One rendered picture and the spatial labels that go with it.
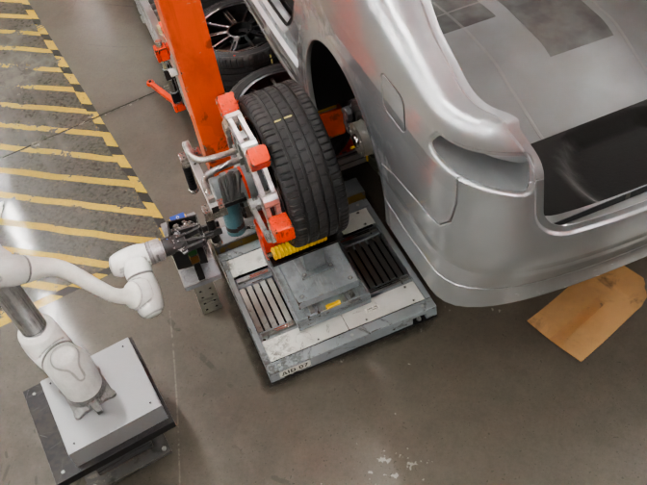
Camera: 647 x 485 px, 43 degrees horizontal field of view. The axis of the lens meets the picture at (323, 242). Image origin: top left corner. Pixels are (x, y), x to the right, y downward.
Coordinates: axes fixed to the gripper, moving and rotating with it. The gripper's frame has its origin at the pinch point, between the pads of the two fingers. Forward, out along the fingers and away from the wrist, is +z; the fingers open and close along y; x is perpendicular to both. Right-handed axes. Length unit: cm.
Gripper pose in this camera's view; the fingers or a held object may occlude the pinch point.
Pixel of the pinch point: (212, 229)
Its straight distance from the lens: 324.8
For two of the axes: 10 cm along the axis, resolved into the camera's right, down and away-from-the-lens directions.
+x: -1.2, -6.6, -7.4
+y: 3.7, 6.6, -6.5
